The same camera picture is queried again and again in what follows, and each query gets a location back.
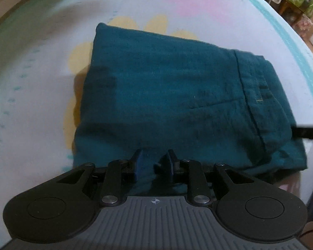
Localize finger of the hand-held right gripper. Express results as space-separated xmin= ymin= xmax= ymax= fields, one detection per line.
xmin=292 ymin=125 xmax=313 ymax=143

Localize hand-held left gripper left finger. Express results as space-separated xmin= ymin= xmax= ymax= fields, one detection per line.
xmin=56 ymin=149 xmax=144 ymax=206

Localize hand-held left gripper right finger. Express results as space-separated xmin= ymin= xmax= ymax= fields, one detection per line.
xmin=153 ymin=149 xmax=255 ymax=206

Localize teal pants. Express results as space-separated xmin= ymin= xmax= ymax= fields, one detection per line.
xmin=72 ymin=22 xmax=308 ymax=188

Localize pastel quilted bed cover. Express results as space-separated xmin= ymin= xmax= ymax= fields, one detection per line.
xmin=0 ymin=0 xmax=313 ymax=243

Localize white slatted bed rail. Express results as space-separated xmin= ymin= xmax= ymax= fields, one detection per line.
xmin=0 ymin=0 xmax=60 ymax=32

